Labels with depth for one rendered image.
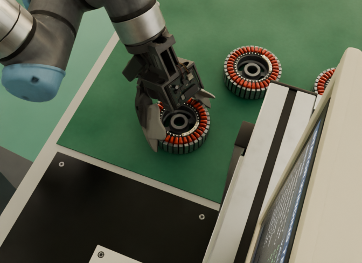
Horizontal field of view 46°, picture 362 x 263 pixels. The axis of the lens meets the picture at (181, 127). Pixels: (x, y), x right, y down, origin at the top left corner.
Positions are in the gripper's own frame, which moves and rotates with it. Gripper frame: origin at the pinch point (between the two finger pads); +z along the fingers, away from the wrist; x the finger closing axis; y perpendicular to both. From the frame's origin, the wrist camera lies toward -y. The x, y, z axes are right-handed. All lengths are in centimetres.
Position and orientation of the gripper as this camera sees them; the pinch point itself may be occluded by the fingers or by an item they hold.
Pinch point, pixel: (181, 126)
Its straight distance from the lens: 78.5
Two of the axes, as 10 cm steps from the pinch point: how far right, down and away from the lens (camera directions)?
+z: 3.4, 7.5, 5.7
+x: 7.3, -5.9, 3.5
